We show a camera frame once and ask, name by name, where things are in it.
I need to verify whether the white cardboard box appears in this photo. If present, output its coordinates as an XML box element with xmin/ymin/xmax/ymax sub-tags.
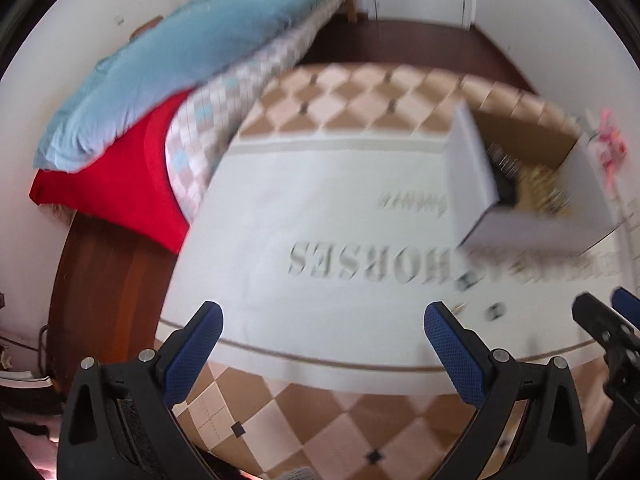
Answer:
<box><xmin>445</xmin><ymin>103</ymin><xmax>620</xmax><ymax>255</ymax></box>

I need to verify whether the light blue duvet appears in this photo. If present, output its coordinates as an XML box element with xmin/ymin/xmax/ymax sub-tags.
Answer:
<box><xmin>34</xmin><ymin>0</ymin><xmax>323</xmax><ymax>172</ymax></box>

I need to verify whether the wooden bed frame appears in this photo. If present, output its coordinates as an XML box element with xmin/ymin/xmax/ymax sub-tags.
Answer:
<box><xmin>345</xmin><ymin>0</ymin><xmax>358</xmax><ymax>24</ymax></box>

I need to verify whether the small silver earring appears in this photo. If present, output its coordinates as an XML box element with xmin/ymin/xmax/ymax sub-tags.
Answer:
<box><xmin>450</xmin><ymin>302</ymin><xmax>466</xmax><ymax>312</ymax></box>

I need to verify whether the checkered bed sheet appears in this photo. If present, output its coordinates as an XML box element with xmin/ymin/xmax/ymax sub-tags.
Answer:
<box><xmin>165</xmin><ymin>0</ymin><xmax>347</xmax><ymax>223</ymax></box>

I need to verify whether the wooden bead bracelet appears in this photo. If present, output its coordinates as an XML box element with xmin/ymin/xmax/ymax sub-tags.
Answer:
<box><xmin>514</xmin><ymin>164</ymin><xmax>576</xmax><ymax>216</ymax></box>

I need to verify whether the red blanket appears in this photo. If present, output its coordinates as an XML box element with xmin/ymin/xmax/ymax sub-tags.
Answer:
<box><xmin>29</xmin><ymin>91</ymin><xmax>189</xmax><ymax>255</ymax></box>

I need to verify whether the black smart band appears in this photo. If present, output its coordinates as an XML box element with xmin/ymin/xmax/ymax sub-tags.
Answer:
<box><xmin>488</xmin><ymin>155</ymin><xmax>521</xmax><ymax>207</ymax></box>

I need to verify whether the pink panther plush toy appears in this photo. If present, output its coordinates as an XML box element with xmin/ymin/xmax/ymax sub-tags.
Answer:
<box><xmin>596</xmin><ymin>110</ymin><xmax>628</xmax><ymax>183</ymax></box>

